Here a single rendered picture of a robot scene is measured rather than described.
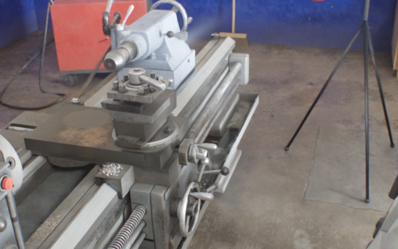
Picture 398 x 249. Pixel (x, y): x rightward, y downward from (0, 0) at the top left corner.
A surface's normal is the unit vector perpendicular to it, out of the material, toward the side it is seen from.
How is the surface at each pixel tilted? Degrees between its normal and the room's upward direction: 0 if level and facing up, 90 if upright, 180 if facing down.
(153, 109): 0
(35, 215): 15
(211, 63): 36
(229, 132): 0
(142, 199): 90
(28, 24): 90
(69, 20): 90
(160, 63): 90
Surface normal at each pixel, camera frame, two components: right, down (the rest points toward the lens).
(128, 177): 0.95, 0.11
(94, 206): 0.53, -0.66
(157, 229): -0.31, 0.44
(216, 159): -0.04, -0.89
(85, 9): 0.04, 0.45
